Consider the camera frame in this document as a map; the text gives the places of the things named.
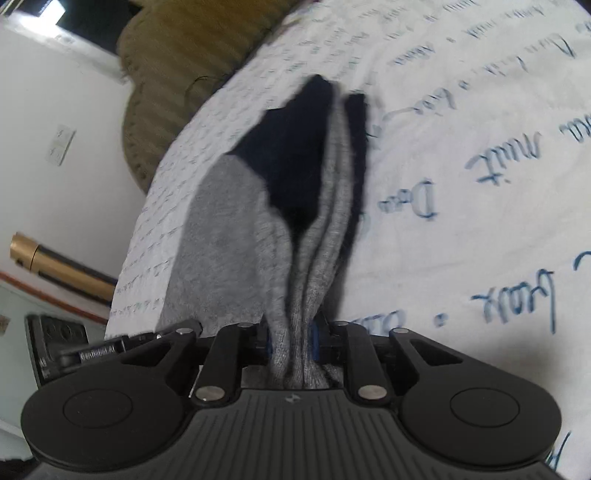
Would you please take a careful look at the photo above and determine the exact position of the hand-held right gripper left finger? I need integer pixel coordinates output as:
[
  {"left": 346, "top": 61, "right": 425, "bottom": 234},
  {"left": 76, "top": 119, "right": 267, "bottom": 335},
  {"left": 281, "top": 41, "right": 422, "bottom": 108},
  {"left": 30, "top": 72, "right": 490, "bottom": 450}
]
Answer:
[{"left": 117, "top": 318, "right": 271, "bottom": 407}]

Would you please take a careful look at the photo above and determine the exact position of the window with grey frame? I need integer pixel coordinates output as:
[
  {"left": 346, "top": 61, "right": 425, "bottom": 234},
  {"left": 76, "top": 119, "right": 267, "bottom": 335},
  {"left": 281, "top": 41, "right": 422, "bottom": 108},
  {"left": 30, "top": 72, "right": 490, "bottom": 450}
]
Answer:
[{"left": 0, "top": 0, "right": 139, "bottom": 63}]

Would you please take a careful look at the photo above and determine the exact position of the white printed bed sheet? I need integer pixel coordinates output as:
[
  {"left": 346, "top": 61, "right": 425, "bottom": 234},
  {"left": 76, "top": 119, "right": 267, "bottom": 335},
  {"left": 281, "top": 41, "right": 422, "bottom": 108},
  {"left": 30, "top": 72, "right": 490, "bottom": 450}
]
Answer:
[{"left": 104, "top": 0, "right": 591, "bottom": 480}]

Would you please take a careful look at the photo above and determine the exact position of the grey and navy sock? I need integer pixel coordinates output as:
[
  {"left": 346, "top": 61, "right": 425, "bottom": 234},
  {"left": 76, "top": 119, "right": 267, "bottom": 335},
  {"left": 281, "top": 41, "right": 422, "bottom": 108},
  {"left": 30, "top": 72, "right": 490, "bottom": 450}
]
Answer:
[
  {"left": 159, "top": 75, "right": 335, "bottom": 388},
  {"left": 298, "top": 92, "right": 370, "bottom": 389}
]

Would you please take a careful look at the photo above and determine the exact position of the beige tufted headboard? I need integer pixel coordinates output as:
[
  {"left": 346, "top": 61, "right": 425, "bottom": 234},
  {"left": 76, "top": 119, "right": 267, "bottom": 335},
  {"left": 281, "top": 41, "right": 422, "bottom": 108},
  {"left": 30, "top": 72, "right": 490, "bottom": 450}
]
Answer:
[{"left": 115, "top": 0, "right": 301, "bottom": 195}]

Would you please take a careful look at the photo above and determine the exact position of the thin black cable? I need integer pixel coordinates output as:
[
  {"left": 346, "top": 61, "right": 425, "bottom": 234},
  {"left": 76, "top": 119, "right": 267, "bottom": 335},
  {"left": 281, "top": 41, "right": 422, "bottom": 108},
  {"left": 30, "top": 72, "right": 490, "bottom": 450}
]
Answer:
[{"left": 184, "top": 74, "right": 220, "bottom": 108}]

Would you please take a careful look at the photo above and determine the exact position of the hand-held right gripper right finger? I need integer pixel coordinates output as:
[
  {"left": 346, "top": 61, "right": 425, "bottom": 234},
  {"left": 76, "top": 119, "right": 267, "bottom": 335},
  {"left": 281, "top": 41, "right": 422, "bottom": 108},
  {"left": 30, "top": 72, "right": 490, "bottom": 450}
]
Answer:
[{"left": 311, "top": 318, "right": 465, "bottom": 407}]

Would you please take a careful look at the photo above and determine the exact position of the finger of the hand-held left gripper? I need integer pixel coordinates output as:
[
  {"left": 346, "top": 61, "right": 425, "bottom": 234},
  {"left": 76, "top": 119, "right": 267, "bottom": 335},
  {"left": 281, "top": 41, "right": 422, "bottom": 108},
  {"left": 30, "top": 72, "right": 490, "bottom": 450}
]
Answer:
[{"left": 55, "top": 331, "right": 162, "bottom": 370}]

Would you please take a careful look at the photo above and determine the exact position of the gold cylindrical bar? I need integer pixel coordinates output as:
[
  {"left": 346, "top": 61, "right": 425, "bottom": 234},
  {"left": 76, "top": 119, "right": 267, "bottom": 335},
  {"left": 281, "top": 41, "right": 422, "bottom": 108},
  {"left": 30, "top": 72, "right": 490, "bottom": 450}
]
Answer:
[{"left": 9, "top": 232, "right": 119, "bottom": 306}]

